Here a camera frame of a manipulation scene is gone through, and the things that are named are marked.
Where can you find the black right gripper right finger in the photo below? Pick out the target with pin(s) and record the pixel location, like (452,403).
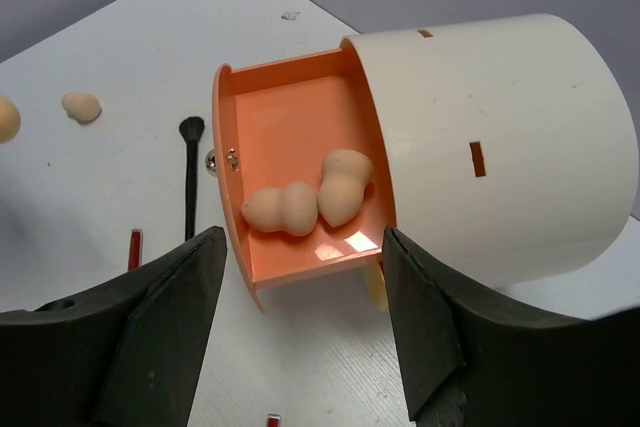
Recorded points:
(471,356)

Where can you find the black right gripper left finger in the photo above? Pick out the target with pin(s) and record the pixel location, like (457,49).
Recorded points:
(128,352)

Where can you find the black powder brush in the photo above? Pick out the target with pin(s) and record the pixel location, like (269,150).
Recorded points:
(191,130)

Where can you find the beige gourd sponge in drawer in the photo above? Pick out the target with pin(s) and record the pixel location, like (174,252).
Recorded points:
(345,176)

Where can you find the beige gourd makeup sponge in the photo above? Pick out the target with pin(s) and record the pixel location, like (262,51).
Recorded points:
(291,209)

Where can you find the yellow teardrop makeup sponge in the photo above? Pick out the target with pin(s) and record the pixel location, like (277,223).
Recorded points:
(10,120)

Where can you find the small white paper scrap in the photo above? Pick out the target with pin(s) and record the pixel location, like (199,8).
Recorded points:
(290,15)

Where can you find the orange organizer drawer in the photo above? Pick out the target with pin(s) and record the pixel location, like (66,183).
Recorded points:
(273,124)

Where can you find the pink gourd makeup sponge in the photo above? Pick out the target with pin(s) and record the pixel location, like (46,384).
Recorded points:
(81,106)

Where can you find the cream cylindrical makeup organizer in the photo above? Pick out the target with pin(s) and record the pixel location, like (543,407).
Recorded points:
(511,149)

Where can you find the red lip gloss tube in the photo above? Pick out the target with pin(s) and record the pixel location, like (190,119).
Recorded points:
(273,420)
(135,250)

